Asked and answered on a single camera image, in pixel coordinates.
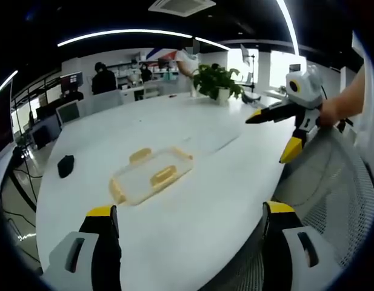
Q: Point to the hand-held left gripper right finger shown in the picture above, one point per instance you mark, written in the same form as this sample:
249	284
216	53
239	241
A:
291	242

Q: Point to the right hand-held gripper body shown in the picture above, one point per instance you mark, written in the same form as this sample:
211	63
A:
305	91

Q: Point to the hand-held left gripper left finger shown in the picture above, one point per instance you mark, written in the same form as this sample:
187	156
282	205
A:
97	248

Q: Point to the clear plastic food container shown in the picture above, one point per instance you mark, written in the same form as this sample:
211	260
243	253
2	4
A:
150	177

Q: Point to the person's right hand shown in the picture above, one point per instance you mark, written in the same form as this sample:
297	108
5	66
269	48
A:
329	113

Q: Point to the black desk lamp stand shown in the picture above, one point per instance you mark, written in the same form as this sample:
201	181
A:
250	72

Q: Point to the white mesh office chair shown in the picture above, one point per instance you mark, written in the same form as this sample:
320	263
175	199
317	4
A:
323	194

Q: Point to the potted green plant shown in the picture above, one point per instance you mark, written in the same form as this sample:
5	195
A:
218	82

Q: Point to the black cloth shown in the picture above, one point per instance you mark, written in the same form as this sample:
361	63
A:
65	166

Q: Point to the ceiling air vent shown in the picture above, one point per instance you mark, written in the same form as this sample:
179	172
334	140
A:
182	6

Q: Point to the computer monitor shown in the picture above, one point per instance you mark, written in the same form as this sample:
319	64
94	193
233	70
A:
71	81

